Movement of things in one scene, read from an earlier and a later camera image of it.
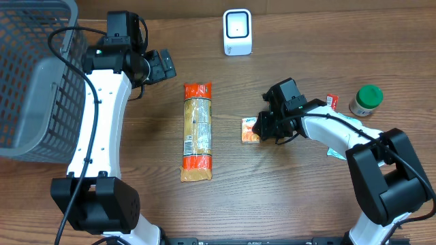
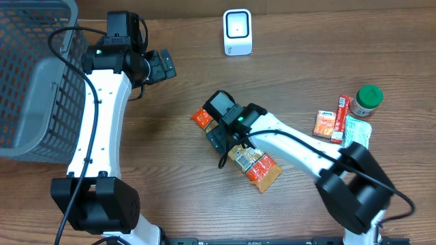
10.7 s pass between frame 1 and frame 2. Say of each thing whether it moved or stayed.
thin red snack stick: moved
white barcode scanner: stayed
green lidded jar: stayed
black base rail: stayed
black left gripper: stayed
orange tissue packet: moved
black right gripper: moved
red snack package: moved
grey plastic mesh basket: stayed
